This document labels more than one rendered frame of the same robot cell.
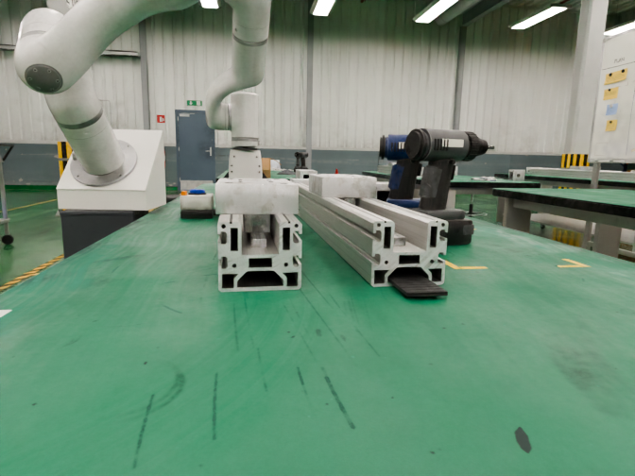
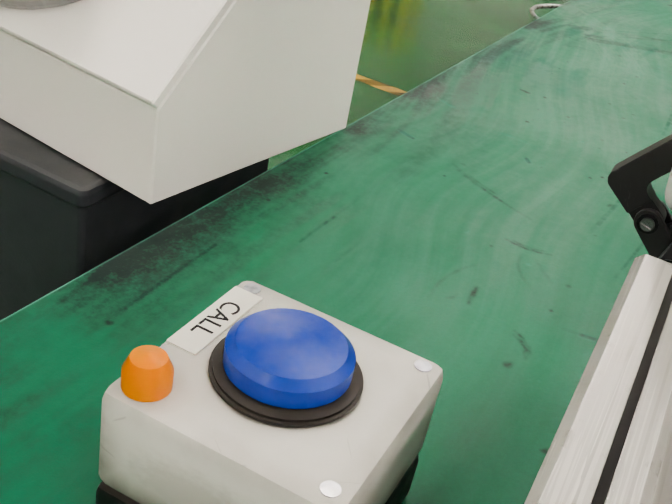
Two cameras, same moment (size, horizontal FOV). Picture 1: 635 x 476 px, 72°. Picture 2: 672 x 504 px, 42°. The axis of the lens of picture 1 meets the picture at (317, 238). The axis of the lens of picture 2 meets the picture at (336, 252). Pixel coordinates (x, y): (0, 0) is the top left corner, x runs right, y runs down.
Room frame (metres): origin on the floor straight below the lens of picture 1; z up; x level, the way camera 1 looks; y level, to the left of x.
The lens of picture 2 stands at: (0.99, 0.20, 1.01)
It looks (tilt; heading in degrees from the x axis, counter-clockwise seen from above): 31 degrees down; 32
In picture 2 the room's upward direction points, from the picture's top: 12 degrees clockwise
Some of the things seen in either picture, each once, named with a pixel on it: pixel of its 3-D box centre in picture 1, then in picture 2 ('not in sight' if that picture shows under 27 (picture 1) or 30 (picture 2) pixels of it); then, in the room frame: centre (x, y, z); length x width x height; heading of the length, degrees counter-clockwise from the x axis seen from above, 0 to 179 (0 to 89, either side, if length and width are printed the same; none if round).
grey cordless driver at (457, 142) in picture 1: (452, 187); not in sight; (0.87, -0.26, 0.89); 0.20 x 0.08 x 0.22; 114
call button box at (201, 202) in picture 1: (200, 205); (295, 454); (1.16, 0.31, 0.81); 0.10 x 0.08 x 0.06; 100
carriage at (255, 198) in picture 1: (255, 203); not in sight; (0.67, 0.10, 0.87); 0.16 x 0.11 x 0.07; 10
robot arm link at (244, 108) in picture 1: (243, 115); not in sight; (1.37, 0.23, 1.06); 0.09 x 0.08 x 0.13; 104
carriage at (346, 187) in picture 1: (339, 191); not in sight; (0.95, -0.05, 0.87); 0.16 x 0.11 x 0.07; 10
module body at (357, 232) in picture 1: (339, 213); not in sight; (0.95, -0.05, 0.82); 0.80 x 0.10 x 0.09; 10
